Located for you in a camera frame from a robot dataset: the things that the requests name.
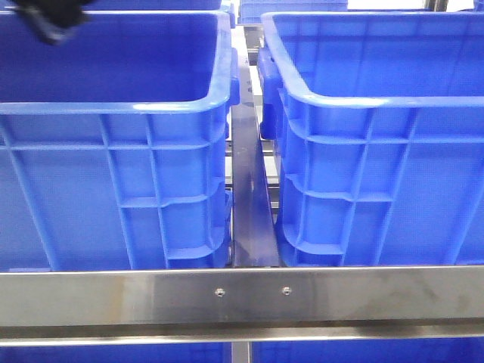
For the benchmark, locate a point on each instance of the blue plastic crate right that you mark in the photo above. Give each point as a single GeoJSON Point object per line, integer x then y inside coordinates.
{"type": "Point", "coordinates": [377, 119]}

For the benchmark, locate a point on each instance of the blue crate back row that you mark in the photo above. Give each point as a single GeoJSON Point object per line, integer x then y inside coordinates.
{"type": "Point", "coordinates": [250, 12]}

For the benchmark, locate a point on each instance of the blue plastic crate left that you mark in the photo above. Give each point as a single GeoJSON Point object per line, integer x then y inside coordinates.
{"type": "Point", "coordinates": [113, 143]}

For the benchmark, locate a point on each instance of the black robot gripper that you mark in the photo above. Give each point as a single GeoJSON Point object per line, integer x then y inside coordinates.
{"type": "Point", "coordinates": [52, 21]}

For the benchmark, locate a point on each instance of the blue crate lower right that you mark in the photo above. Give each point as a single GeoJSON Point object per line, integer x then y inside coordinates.
{"type": "Point", "coordinates": [397, 350]}

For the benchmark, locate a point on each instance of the blue plastic crate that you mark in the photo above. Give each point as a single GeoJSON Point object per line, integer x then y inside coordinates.
{"type": "Point", "coordinates": [377, 119]}
{"type": "Point", "coordinates": [113, 143]}

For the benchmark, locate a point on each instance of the blue crate lower left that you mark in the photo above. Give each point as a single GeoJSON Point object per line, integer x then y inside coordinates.
{"type": "Point", "coordinates": [179, 352]}

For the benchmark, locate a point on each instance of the steel shelf front rail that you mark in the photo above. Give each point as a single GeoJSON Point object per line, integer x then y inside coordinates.
{"type": "Point", "coordinates": [240, 304]}

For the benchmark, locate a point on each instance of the steel shelf divider bar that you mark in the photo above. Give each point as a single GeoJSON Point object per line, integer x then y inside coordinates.
{"type": "Point", "coordinates": [253, 230]}

